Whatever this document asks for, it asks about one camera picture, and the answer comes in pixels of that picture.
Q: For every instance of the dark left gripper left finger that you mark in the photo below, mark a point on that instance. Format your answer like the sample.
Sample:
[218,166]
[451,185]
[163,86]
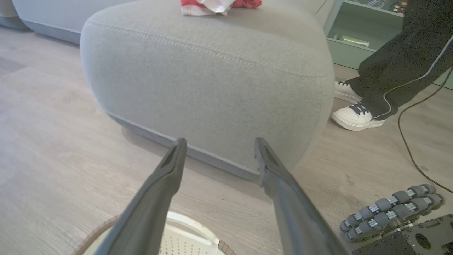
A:
[148,212]

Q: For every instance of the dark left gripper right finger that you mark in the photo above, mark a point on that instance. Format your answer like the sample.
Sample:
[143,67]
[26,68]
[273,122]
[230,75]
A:
[297,223]

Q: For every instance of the red garment with white patch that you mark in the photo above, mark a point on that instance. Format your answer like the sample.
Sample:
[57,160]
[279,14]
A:
[247,3]

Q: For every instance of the white perforated basket brown rim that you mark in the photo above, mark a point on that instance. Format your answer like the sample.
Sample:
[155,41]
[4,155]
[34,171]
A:
[187,242]

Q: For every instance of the grey fabric seat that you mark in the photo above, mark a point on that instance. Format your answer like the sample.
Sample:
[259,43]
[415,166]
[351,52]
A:
[212,88]

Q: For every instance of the grey roller robot wheel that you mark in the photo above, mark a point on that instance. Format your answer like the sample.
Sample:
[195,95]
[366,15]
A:
[385,204]

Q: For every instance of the white sneaker dark laces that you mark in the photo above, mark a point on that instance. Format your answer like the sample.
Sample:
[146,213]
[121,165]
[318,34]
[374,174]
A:
[354,118]
[345,92]

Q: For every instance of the teal shelf unit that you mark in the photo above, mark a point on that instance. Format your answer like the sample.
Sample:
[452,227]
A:
[350,56]

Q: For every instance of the white flat item on shelf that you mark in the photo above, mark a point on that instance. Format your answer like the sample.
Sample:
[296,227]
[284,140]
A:
[354,41]

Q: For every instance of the person leg black trousers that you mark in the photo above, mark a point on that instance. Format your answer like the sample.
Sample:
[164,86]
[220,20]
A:
[407,63]

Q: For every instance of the grey sofa section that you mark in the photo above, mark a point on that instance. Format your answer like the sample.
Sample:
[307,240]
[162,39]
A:
[53,17]

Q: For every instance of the black device orange buttons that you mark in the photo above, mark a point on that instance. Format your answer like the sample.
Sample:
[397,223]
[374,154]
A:
[398,7]

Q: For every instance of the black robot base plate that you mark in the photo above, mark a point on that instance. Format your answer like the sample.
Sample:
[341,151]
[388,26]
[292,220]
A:
[396,246]

